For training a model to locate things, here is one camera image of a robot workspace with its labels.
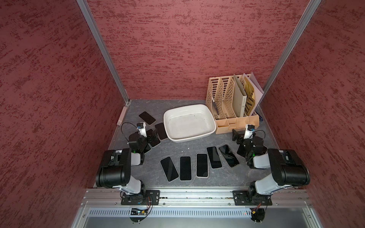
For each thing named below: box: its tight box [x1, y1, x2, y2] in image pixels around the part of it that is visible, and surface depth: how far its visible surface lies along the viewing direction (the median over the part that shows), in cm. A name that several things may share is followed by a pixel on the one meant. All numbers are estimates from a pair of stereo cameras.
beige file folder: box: [232, 74, 248, 118], surface depth 92 cm
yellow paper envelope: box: [243, 76, 256, 116], surface depth 97 cm
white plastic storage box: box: [163, 104, 217, 143], surface depth 108 cm
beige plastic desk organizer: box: [205, 74, 260, 135], surface depth 102 cm
